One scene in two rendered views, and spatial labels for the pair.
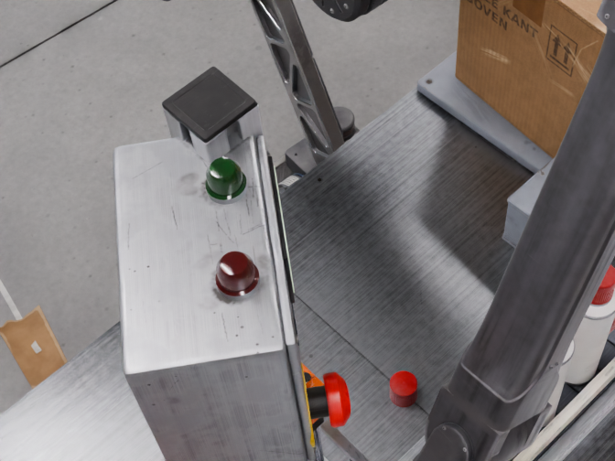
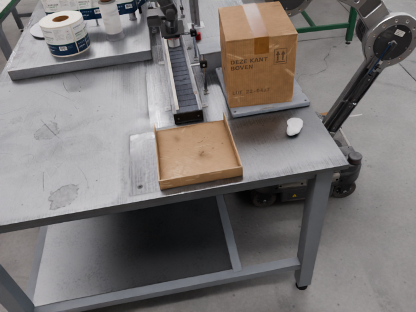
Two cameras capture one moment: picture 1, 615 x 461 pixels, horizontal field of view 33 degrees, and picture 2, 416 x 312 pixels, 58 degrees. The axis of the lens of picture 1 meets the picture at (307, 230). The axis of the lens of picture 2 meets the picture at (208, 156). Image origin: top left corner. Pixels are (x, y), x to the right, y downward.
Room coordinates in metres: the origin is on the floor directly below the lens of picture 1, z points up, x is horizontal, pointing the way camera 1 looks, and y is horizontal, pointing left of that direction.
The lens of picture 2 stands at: (1.49, -1.66, 1.66)
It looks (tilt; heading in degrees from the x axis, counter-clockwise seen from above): 42 degrees down; 122
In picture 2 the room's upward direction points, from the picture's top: 6 degrees counter-clockwise
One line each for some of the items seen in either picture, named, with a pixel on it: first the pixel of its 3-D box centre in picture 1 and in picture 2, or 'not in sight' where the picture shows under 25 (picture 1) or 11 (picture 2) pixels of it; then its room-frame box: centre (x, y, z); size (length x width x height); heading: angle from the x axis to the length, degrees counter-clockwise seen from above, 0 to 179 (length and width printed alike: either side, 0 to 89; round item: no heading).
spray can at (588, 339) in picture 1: (586, 323); (171, 25); (0.53, -0.29, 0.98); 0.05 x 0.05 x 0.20
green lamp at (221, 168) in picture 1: (224, 176); not in sight; (0.40, 0.05, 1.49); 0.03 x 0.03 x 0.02
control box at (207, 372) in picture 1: (220, 315); not in sight; (0.36, 0.07, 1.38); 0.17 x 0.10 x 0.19; 2
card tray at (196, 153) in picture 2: not in sight; (194, 147); (0.96, -0.87, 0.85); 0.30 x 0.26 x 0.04; 127
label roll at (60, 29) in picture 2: not in sight; (65, 33); (0.02, -0.47, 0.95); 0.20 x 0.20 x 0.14
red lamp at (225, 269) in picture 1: (235, 271); not in sight; (0.33, 0.04, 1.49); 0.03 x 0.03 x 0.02
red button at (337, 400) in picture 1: (328, 401); not in sight; (0.31, 0.00, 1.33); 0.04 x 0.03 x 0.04; 2
